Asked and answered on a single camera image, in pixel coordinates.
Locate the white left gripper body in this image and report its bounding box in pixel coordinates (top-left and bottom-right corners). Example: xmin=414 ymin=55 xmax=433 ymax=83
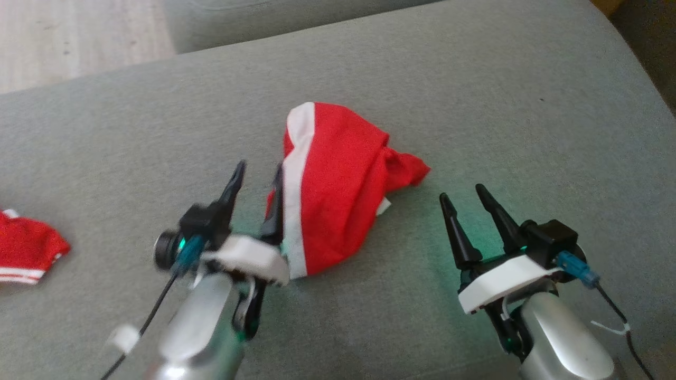
xmin=203 ymin=235 xmax=290 ymax=341

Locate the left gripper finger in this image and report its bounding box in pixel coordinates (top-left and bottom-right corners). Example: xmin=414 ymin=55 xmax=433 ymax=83
xmin=218 ymin=161 xmax=247 ymax=238
xmin=261 ymin=165 xmax=285 ymax=244

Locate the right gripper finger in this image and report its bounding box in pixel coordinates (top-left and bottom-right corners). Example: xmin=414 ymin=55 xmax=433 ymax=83
xmin=439 ymin=193 xmax=482 ymax=271
xmin=475 ymin=184 xmax=529 ymax=255

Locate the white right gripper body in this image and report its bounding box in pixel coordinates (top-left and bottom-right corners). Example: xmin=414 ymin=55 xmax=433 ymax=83
xmin=458 ymin=255 xmax=563 ymax=353

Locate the red white striped garment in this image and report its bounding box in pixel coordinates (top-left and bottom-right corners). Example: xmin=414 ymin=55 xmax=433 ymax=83
xmin=0 ymin=207 xmax=71 ymax=286

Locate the grey sofa seat cushion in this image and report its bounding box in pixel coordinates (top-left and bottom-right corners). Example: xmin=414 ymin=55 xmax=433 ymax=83
xmin=0 ymin=0 xmax=676 ymax=380

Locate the grey sofa section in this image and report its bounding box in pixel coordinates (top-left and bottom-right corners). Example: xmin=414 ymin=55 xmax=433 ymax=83
xmin=163 ymin=0 xmax=444 ymax=54

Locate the left black cable teal plug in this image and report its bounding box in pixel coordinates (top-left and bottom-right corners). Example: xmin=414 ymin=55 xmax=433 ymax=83
xmin=99 ymin=235 xmax=205 ymax=380

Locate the black cable teal plug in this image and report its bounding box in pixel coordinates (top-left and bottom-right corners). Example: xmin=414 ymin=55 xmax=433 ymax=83
xmin=556 ymin=251 xmax=655 ymax=380
xmin=99 ymin=235 xmax=205 ymax=380

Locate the right black cable teal plug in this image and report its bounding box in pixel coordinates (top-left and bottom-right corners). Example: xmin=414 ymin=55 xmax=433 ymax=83
xmin=556 ymin=251 xmax=655 ymax=380

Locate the white cable tie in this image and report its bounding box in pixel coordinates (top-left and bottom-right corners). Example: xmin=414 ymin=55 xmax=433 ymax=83
xmin=590 ymin=320 xmax=632 ymax=336

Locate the white cable label tag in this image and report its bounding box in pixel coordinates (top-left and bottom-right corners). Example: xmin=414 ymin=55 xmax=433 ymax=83
xmin=107 ymin=324 xmax=140 ymax=354

